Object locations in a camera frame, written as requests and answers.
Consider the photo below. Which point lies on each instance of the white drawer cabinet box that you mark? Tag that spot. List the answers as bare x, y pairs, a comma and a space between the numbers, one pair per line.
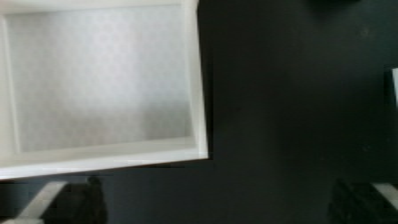
394, 87

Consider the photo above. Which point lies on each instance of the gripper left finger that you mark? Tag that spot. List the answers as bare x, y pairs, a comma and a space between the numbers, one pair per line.
67, 203

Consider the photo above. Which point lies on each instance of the white upside-down drawer with knob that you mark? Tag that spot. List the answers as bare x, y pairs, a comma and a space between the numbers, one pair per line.
101, 98

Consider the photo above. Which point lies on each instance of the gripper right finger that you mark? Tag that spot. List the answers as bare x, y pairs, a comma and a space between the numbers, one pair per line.
362, 203

